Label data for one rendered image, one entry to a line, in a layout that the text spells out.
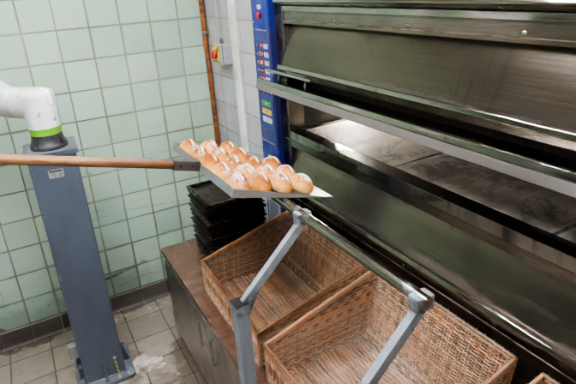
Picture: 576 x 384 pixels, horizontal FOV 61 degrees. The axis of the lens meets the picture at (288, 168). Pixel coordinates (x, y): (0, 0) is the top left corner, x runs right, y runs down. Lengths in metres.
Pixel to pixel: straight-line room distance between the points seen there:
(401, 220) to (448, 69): 0.54
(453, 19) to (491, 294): 0.73
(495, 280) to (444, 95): 0.51
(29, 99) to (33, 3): 0.65
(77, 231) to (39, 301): 0.87
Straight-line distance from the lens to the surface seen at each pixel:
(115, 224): 3.00
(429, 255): 1.59
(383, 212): 1.73
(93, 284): 2.48
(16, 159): 1.52
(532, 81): 1.23
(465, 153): 1.18
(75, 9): 2.73
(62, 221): 2.33
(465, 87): 1.34
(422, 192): 1.54
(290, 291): 2.10
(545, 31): 1.20
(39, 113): 2.22
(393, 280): 1.12
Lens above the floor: 1.79
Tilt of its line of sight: 21 degrees down
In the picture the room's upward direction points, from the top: 4 degrees counter-clockwise
